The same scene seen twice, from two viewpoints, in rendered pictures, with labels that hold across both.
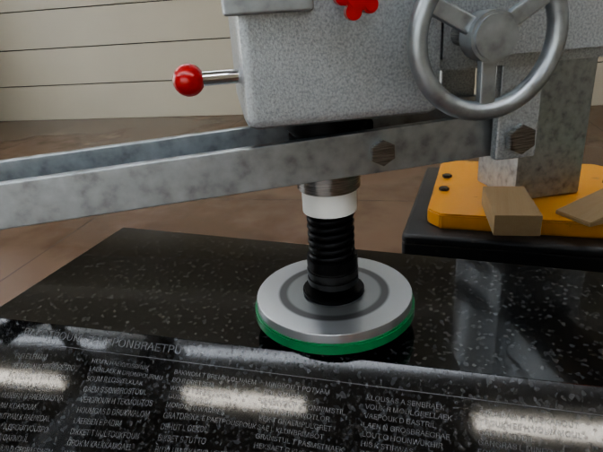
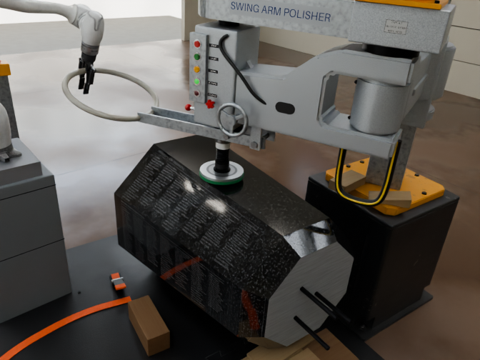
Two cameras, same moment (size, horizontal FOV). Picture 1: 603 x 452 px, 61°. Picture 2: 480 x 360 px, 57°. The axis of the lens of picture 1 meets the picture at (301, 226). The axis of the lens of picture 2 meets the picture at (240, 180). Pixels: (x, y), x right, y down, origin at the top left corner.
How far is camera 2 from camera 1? 1.60 m
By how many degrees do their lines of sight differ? 30
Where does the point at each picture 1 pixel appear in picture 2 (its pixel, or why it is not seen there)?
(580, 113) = (403, 153)
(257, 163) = (200, 128)
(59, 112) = (289, 43)
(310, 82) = (205, 116)
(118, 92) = (329, 40)
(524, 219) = not seen: hidden behind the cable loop
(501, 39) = (231, 121)
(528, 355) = (247, 202)
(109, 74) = not seen: hidden behind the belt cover
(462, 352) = (235, 195)
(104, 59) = not seen: hidden behind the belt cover
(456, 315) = (248, 190)
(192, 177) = (187, 127)
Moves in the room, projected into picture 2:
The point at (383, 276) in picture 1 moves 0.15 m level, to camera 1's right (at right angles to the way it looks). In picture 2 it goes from (237, 172) to (263, 181)
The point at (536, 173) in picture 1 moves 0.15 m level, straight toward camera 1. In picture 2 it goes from (376, 173) to (356, 178)
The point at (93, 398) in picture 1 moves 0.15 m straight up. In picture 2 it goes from (163, 172) to (163, 146)
